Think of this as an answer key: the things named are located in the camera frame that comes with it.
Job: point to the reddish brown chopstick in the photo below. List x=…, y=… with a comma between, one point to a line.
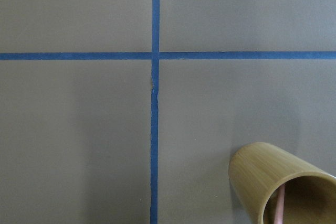
x=278, y=219

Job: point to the bamboo wooden cup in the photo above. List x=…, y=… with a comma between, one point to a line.
x=257, y=170

